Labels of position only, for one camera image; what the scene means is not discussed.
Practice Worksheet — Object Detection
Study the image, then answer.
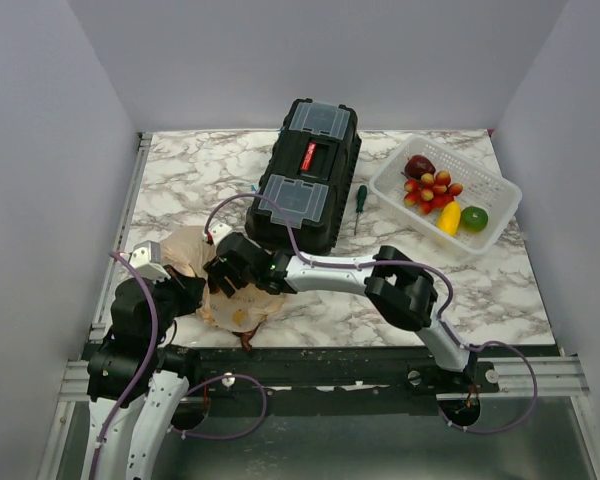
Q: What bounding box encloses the red yellow cherry bunch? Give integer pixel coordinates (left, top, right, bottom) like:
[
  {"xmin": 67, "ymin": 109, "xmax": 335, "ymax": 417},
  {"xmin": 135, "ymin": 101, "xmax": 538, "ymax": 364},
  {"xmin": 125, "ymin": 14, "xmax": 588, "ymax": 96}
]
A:
[{"xmin": 403, "ymin": 170, "xmax": 464, "ymax": 216}]

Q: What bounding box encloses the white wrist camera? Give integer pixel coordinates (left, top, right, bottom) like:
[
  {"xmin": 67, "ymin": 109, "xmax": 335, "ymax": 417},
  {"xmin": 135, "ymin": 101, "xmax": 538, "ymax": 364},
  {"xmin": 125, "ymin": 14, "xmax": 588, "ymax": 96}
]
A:
[
  {"xmin": 202, "ymin": 222, "xmax": 233, "ymax": 245},
  {"xmin": 121, "ymin": 240, "xmax": 171, "ymax": 282}
]

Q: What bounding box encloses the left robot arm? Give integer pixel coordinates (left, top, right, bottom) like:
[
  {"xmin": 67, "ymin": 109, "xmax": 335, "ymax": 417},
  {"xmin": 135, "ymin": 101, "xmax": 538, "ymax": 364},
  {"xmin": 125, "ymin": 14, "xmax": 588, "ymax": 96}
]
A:
[{"xmin": 81, "ymin": 272, "xmax": 206, "ymax": 479}]

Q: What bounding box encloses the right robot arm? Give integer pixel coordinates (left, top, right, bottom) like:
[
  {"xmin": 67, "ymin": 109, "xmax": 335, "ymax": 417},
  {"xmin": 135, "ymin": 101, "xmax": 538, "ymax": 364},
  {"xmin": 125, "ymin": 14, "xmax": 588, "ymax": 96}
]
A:
[{"xmin": 204, "ymin": 233, "xmax": 477, "ymax": 392}]

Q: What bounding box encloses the brown faucet tap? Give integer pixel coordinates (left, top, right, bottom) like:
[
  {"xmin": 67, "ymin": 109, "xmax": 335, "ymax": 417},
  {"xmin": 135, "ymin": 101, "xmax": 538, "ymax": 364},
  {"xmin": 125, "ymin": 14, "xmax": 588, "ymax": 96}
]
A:
[{"xmin": 233, "ymin": 327, "xmax": 258, "ymax": 353}]

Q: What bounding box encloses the translucent orange plastic bag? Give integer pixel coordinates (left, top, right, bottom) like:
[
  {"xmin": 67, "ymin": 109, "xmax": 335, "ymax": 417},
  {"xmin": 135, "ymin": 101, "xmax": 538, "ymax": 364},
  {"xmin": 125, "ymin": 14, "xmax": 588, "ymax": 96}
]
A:
[{"xmin": 159, "ymin": 225, "xmax": 286, "ymax": 339}]

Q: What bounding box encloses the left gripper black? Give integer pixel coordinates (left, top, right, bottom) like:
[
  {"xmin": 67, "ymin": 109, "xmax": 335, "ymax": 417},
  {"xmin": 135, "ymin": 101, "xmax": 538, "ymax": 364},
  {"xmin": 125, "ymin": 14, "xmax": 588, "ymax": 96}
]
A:
[{"xmin": 149, "ymin": 263, "xmax": 208, "ymax": 345}]

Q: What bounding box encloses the dark red fake apple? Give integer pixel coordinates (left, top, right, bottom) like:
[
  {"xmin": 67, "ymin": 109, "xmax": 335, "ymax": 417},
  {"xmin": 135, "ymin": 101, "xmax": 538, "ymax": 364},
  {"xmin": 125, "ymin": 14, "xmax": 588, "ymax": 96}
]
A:
[{"xmin": 404, "ymin": 155, "xmax": 436, "ymax": 180}]

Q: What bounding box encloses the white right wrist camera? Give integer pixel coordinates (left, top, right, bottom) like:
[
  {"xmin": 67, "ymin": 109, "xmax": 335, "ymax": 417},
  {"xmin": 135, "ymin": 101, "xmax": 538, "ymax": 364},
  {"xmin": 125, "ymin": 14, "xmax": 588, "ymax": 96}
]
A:
[{"xmin": 202, "ymin": 222, "xmax": 233, "ymax": 245}]

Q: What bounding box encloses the white plastic basket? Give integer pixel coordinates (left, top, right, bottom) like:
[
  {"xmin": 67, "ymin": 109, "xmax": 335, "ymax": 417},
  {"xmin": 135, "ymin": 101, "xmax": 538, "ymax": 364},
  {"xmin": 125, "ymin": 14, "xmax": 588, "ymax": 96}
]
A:
[{"xmin": 369, "ymin": 135, "xmax": 521, "ymax": 256}]

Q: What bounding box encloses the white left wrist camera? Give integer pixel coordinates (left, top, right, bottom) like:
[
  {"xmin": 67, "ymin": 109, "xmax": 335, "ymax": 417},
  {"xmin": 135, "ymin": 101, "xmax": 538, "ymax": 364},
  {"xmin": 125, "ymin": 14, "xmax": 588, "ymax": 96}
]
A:
[{"xmin": 121, "ymin": 240, "xmax": 171, "ymax": 282}]

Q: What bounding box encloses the black plastic toolbox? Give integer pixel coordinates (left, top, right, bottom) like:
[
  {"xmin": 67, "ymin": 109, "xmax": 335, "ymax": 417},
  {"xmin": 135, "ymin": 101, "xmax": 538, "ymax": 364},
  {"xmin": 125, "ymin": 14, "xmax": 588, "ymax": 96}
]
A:
[{"xmin": 245, "ymin": 98, "xmax": 361, "ymax": 256}]

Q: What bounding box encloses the green handled screwdriver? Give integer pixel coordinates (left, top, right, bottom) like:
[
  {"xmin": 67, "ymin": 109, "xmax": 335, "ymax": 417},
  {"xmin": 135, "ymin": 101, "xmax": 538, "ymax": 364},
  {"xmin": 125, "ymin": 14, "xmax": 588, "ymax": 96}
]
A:
[{"xmin": 354, "ymin": 185, "xmax": 368, "ymax": 235}]

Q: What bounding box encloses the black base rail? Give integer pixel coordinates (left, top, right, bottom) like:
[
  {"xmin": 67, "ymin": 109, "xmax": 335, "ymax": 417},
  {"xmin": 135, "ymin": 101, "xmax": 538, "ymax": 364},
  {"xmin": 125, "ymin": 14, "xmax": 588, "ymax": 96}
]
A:
[{"xmin": 173, "ymin": 347, "xmax": 499, "ymax": 429}]

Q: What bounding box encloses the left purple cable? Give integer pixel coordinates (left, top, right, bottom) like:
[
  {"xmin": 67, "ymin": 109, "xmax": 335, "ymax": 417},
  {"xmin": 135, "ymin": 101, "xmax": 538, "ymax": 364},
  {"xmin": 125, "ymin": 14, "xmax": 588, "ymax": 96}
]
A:
[{"xmin": 87, "ymin": 251, "xmax": 160, "ymax": 480}]

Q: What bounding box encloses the yellow fake mango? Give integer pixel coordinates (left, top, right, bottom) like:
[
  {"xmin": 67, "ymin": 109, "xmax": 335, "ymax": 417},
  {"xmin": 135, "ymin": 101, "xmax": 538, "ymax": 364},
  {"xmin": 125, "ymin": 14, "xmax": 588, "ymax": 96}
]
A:
[{"xmin": 437, "ymin": 201, "xmax": 462, "ymax": 237}]

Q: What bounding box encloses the green fake fruit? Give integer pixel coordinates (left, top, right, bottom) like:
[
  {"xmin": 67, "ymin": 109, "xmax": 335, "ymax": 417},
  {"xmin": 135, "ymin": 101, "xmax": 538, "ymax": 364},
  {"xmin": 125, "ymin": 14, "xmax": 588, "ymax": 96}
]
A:
[{"xmin": 460, "ymin": 206, "xmax": 489, "ymax": 233}]

